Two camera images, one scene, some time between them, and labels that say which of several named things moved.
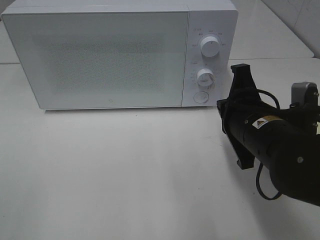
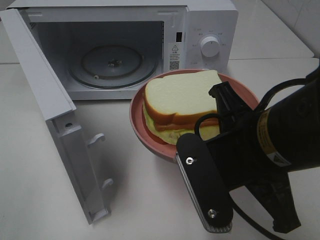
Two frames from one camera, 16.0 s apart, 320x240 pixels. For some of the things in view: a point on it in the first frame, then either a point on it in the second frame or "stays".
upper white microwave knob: x=210 y=46 stays
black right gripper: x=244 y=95 → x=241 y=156
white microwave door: x=103 y=60 → x=72 y=148
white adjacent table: x=260 y=33 stays
